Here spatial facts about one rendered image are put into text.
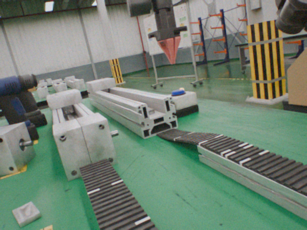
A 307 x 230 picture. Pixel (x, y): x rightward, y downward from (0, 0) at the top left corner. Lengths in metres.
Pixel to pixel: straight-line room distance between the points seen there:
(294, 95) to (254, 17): 3.29
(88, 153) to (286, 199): 0.33
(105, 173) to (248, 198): 0.21
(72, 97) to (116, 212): 0.62
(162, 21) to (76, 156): 0.44
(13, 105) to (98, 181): 0.58
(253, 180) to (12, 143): 0.51
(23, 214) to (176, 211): 0.23
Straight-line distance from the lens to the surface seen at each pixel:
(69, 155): 0.48
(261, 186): 0.35
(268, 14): 3.76
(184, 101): 0.73
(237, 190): 0.36
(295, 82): 0.71
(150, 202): 0.36
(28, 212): 0.43
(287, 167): 0.34
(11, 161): 0.64
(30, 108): 1.12
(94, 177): 0.39
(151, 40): 6.95
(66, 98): 0.87
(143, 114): 0.62
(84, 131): 0.47
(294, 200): 0.31
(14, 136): 0.65
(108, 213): 0.30
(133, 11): 0.72
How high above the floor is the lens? 0.98
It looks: 15 degrees down
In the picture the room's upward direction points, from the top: 12 degrees counter-clockwise
